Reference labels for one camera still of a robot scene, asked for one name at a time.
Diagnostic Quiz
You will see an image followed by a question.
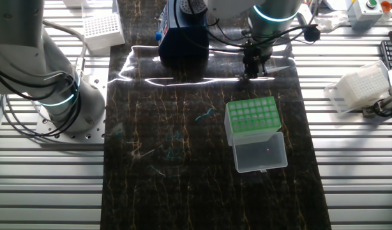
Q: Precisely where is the green pipette tip holder box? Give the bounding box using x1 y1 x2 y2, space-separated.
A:
223 96 289 174

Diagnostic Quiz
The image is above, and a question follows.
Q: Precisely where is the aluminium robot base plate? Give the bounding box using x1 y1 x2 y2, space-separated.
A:
34 67 110 144

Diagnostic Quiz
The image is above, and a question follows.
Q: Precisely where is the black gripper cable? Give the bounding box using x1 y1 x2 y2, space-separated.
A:
173 0 318 49

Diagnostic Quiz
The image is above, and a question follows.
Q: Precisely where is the blue vortex mixer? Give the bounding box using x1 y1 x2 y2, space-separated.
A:
155 0 210 68

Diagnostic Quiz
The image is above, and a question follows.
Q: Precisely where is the white tip rack clear lid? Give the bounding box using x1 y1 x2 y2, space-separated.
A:
80 0 126 56
323 59 391 114

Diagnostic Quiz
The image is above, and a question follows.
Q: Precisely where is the grey robot power cable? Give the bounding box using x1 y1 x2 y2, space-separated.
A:
41 19 89 78

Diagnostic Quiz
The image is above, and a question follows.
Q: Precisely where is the white crumpled tissue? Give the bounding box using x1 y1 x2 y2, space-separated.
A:
310 14 349 33

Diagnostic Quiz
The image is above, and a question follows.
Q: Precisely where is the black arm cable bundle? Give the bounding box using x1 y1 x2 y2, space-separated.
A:
0 65 84 139

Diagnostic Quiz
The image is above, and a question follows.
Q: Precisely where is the large translucent pipette tip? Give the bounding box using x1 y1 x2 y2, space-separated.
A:
262 65 291 77

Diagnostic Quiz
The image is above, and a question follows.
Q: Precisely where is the white paper sheet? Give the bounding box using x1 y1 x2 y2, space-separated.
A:
323 0 353 10

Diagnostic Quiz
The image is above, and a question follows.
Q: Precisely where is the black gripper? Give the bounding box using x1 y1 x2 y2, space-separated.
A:
243 40 273 80

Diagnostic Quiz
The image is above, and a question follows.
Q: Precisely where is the grey button control box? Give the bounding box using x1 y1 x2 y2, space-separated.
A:
345 0 386 32

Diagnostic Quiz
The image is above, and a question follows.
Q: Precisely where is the black round cable connector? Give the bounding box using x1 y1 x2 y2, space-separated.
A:
303 26 321 43

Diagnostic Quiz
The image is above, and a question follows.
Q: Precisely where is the thin grey cable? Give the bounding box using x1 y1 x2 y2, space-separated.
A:
0 95 56 139

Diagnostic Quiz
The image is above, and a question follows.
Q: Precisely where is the metal camera clamp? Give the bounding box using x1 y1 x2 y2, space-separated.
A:
361 95 392 118

